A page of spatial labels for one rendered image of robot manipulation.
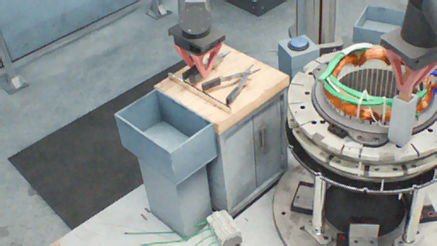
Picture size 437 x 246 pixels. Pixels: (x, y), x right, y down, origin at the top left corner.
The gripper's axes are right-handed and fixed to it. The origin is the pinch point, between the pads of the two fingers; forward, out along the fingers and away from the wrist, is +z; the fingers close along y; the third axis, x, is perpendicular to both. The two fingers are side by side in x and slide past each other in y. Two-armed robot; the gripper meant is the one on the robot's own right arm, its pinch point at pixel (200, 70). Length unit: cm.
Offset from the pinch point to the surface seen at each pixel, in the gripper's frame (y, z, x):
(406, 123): 42.9, -6.4, 5.3
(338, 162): 35.1, 2.4, -1.3
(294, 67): 6.7, 7.9, 21.6
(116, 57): -167, 109, 80
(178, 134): 1.8, 10.2, -9.0
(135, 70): -148, 109, 78
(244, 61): 2.6, 1.9, 10.1
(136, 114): -4.5, 5.2, -14.1
